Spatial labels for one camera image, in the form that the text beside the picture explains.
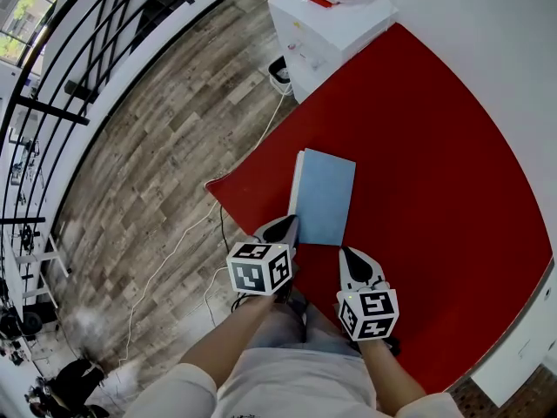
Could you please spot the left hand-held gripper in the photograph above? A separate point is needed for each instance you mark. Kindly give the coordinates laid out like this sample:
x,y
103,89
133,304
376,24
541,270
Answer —
x,y
254,272

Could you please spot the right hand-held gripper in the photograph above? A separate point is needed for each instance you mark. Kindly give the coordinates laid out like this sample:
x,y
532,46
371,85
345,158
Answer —
x,y
370,314

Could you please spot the blue notebook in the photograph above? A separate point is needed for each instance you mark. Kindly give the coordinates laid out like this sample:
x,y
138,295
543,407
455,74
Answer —
x,y
324,198

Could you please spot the person's left forearm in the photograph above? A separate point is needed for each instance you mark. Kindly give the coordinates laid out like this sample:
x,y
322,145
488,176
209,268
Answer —
x,y
226,338

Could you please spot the person's right forearm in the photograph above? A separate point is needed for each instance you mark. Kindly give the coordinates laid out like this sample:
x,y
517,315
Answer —
x,y
391,377

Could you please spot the person's grey trousers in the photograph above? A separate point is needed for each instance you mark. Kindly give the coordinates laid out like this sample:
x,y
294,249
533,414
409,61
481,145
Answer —
x,y
296,327

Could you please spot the red tablecloth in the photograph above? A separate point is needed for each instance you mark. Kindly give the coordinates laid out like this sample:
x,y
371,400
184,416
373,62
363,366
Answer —
x,y
418,181

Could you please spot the person's white shirt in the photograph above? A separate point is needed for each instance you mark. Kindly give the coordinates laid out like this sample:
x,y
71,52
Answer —
x,y
296,386

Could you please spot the black and white floor bin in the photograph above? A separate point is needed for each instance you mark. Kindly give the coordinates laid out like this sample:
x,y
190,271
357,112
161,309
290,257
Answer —
x,y
279,74

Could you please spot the white cabinet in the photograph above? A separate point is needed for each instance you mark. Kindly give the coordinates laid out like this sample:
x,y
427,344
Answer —
x,y
330,37

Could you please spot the white shelf rack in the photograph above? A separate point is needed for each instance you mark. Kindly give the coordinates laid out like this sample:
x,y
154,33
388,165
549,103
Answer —
x,y
30,251

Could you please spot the black equipment pile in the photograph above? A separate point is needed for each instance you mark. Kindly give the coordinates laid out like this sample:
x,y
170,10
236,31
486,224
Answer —
x,y
69,386

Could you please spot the black metal railing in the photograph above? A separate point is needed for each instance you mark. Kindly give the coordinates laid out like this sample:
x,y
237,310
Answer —
x,y
65,76

